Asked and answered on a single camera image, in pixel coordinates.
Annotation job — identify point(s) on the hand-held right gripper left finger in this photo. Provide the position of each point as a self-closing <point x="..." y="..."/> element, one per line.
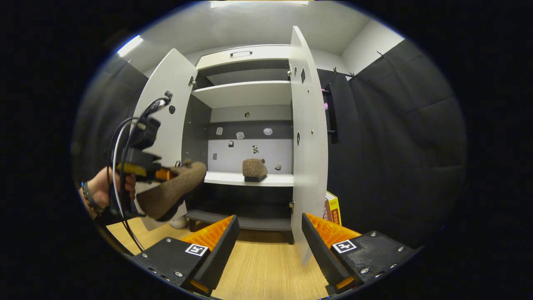
<point x="216" y="258"/>

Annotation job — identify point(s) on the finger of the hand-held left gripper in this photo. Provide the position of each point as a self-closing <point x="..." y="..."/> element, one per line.
<point x="163" y="174"/>

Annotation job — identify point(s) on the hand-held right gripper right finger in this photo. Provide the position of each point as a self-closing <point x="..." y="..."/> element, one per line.
<point x="318" y="254"/>

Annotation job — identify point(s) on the brown fuzzy shoe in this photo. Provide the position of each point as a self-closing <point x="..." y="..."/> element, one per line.
<point x="255" y="168"/>
<point x="175" y="191"/>

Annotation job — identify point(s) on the white shoe cabinet door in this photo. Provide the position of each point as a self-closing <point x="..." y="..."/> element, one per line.
<point x="308" y="166"/>
<point x="175" y="83"/>

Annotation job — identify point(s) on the white cabinet drawer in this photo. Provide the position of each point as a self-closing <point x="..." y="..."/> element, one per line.
<point x="266" y="54"/>

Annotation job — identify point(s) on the red book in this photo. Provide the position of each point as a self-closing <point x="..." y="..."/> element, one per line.
<point x="327" y="210"/>

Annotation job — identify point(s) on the yellow book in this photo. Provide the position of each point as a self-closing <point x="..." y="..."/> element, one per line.
<point x="335" y="208"/>

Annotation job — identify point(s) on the black backdrop cloth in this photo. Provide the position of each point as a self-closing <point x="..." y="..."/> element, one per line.
<point x="395" y="146"/>

